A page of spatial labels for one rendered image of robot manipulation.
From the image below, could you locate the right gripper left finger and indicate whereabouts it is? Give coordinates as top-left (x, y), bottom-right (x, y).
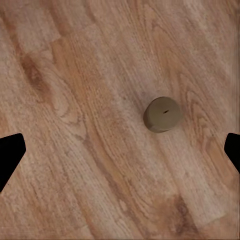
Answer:
top-left (0, 133), bottom-right (26, 193)

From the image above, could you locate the pillar candle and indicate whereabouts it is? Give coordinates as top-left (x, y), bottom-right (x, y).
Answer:
top-left (143, 96), bottom-right (182, 133)

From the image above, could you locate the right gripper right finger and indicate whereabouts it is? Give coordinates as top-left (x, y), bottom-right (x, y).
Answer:
top-left (224, 133), bottom-right (240, 173)

